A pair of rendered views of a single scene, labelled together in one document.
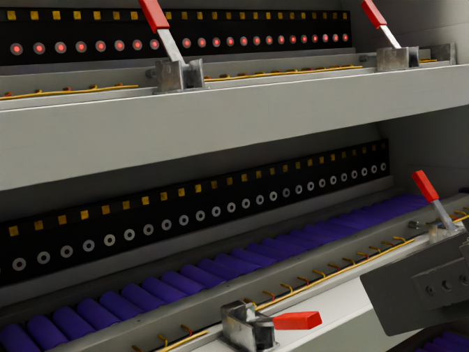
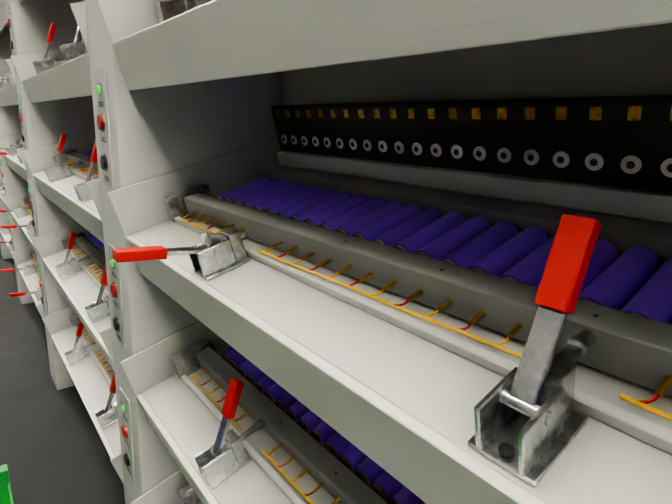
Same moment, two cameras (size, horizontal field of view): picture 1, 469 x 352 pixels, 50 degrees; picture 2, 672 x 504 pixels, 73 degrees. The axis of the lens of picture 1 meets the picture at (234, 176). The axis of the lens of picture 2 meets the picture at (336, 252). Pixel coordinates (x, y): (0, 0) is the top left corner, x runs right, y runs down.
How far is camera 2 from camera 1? 0.55 m
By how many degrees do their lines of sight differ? 86
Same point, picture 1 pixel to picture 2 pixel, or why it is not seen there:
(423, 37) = not seen: outside the picture
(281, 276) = (312, 244)
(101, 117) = (150, 42)
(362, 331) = (254, 339)
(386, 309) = not seen: outside the picture
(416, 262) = not seen: outside the picture
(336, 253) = (381, 266)
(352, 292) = (310, 310)
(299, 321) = (122, 251)
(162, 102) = (168, 27)
